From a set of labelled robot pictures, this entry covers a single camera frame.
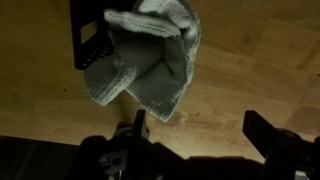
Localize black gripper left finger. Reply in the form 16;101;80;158
132;108;150;138

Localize black perforated box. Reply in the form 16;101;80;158
68;0;135;71

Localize grey-white cloth towel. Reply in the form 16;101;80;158
82;0;202;123

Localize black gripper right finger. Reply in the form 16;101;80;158
242;110;284;158

